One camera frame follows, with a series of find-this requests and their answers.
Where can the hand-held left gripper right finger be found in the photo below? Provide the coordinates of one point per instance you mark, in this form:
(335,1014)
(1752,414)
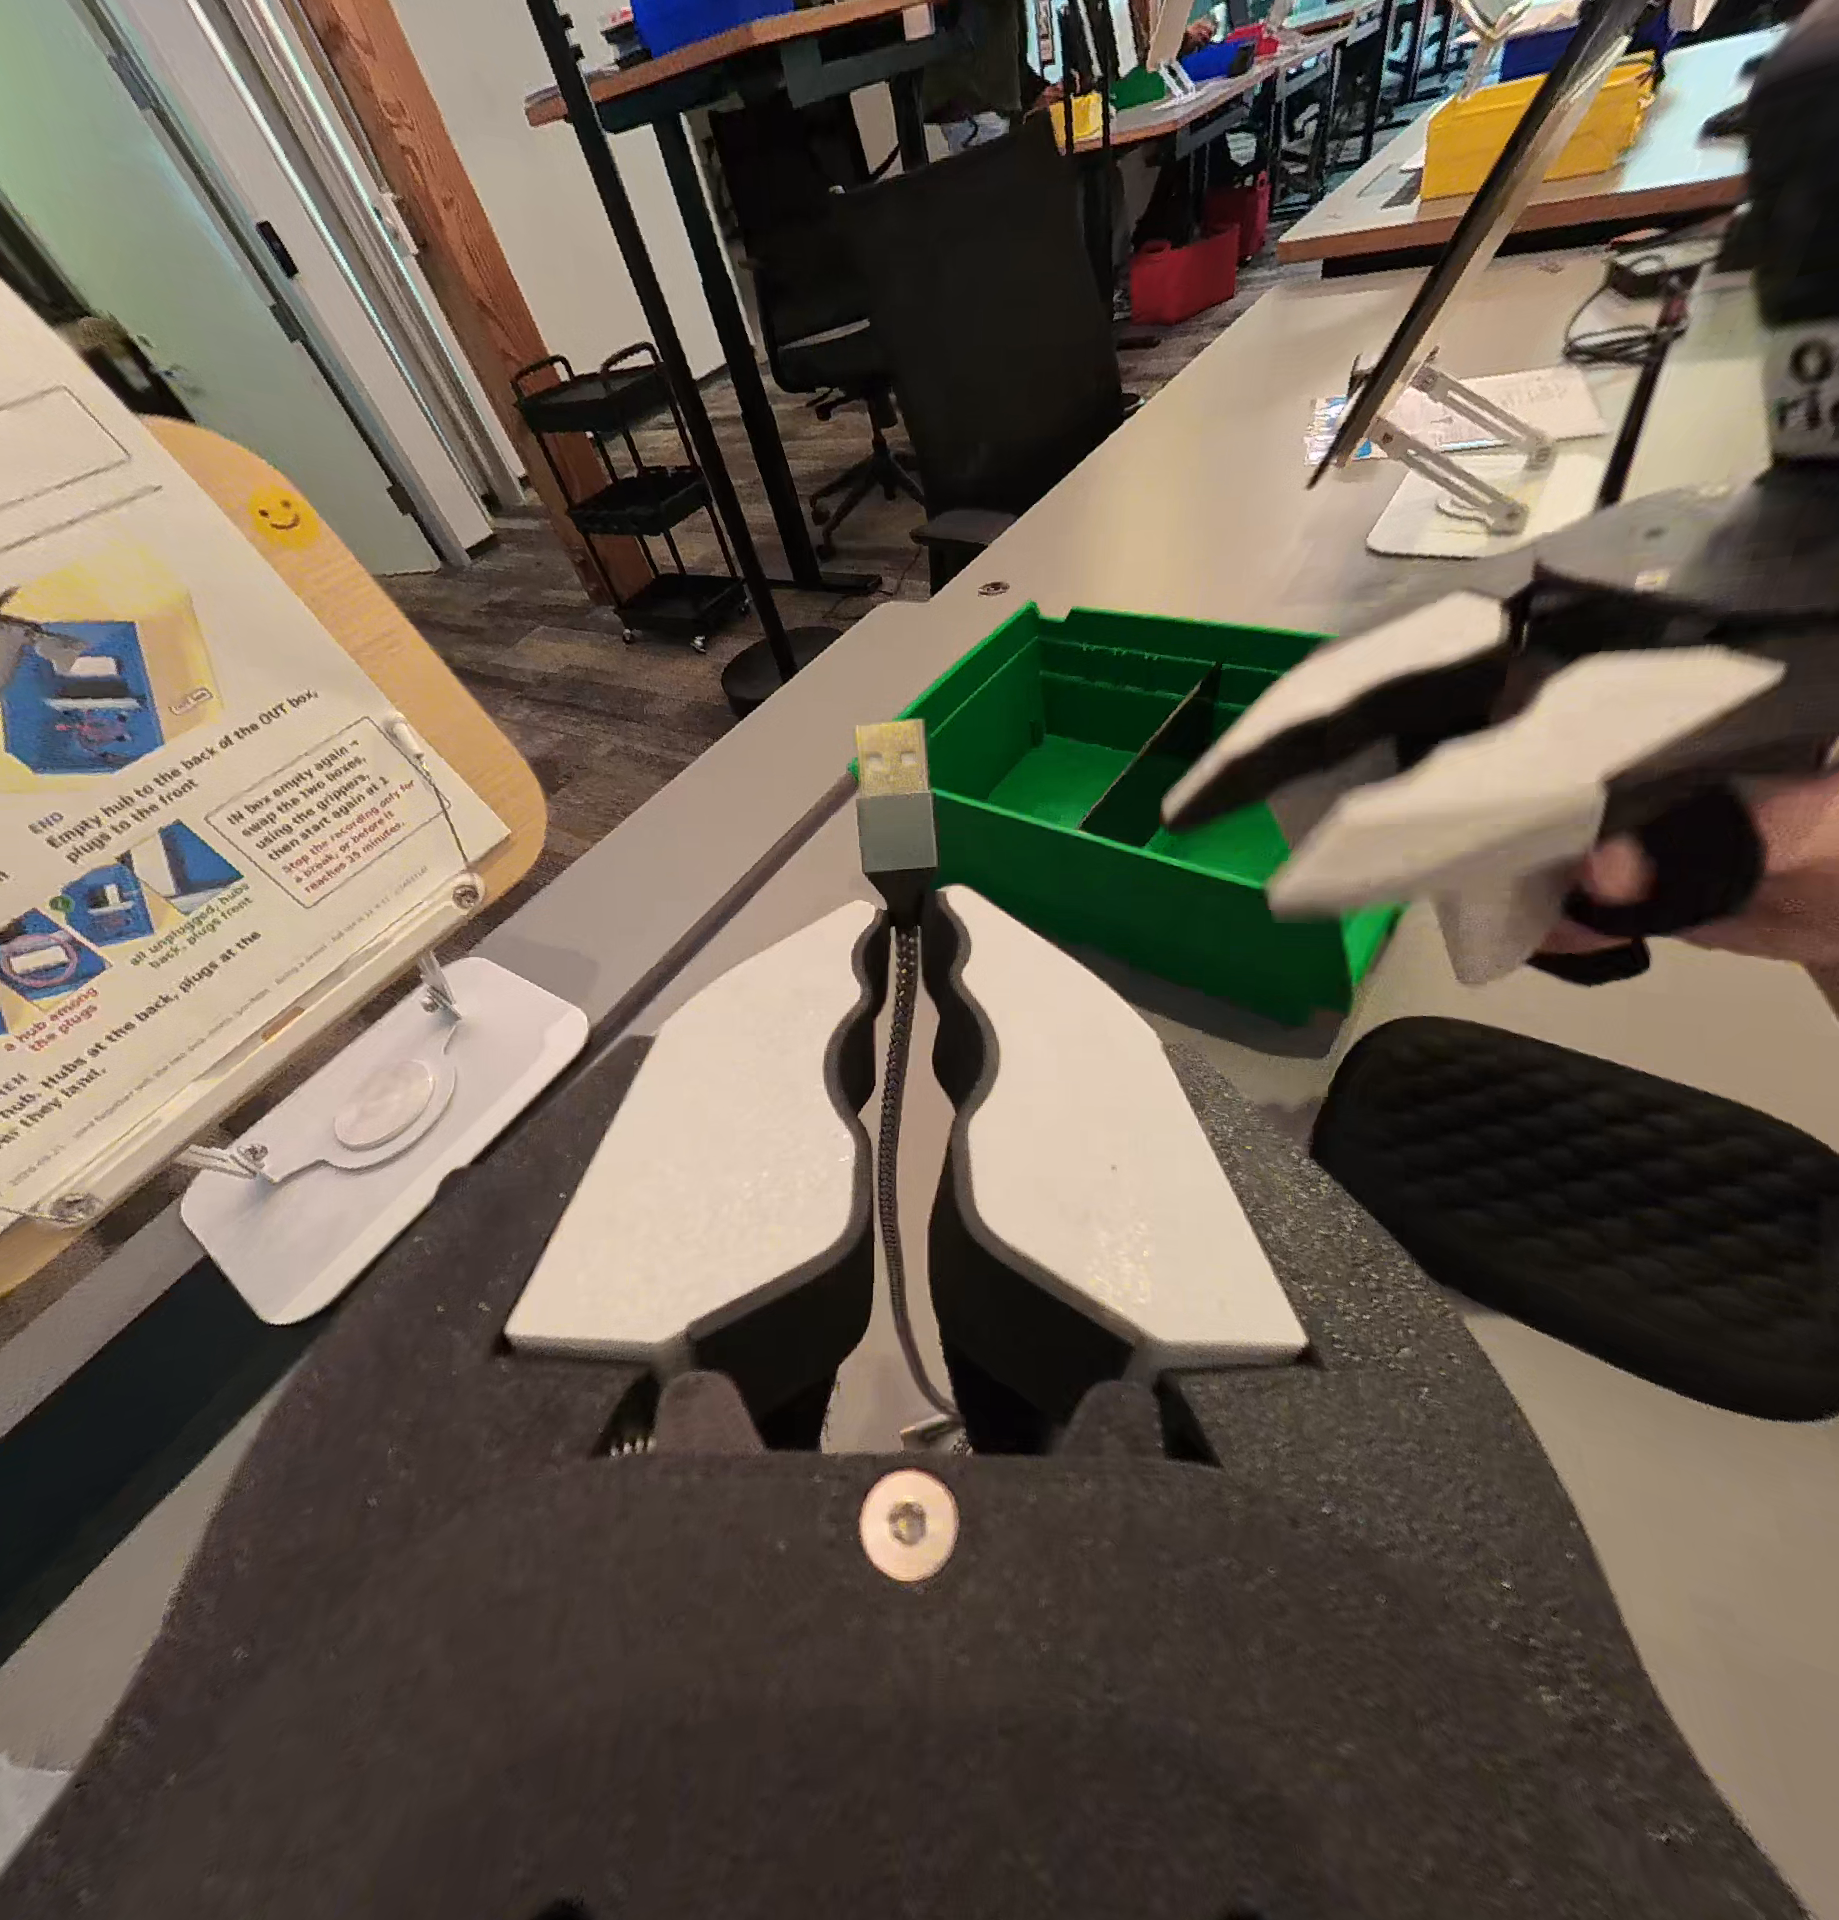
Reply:
(1115,1201)

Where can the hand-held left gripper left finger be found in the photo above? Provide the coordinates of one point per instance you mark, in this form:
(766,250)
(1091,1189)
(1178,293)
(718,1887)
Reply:
(710,1201)

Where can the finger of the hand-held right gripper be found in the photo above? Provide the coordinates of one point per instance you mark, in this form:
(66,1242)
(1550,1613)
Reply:
(1355,690)
(1461,796)

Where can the green plastic bin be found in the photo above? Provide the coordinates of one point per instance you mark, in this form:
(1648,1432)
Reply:
(1160,900)

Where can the person's right hand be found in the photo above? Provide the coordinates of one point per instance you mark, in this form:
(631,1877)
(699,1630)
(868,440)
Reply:
(1833,870)

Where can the black tilted board stand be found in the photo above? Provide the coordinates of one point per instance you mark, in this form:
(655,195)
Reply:
(1461,517)

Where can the shiny foil packet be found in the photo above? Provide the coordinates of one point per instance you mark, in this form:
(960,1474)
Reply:
(1328,421)

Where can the black wrist rest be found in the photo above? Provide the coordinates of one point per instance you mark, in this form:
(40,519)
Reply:
(1611,1201)

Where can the red storage bin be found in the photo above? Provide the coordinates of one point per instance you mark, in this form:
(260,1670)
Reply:
(1182,276)

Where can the black mesh office chair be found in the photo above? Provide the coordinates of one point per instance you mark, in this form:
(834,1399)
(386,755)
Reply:
(1010,331)

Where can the yellow storage bin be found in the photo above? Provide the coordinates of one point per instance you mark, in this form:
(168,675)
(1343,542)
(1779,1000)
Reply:
(1521,135)

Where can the black tripod stand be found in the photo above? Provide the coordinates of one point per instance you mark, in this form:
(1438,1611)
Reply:
(777,667)

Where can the printed instruction sheet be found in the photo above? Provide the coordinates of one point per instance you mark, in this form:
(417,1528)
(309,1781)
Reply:
(185,751)

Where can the black rolling cart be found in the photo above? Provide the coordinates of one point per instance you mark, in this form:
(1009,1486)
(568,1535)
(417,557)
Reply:
(651,510)

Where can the yellow smiley sticker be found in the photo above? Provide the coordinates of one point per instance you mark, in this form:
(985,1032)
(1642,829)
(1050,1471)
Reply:
(282,515)

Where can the wooden top desk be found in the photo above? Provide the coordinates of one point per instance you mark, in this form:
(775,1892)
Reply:
(741,56)

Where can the blue storage bin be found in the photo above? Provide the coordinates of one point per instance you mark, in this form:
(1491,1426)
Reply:
(710,22)

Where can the metal stand bracket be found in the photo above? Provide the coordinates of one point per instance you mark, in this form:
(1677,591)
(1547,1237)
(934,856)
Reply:
(440,990)

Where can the wooden post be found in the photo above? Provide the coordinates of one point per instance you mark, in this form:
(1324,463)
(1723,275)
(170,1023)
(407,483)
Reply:
(440,226)

